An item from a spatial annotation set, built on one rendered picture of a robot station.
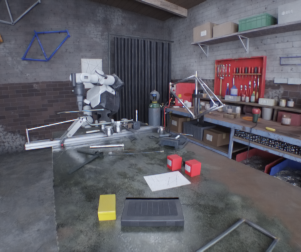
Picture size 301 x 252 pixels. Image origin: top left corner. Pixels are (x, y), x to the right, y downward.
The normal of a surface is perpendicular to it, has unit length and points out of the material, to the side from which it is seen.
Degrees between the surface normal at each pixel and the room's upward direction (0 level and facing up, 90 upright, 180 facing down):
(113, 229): 0
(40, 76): 90
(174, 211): 0
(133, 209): 0
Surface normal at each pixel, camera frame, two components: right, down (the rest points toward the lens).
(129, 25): 0.48, 0.20
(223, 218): 0.00, -0.97
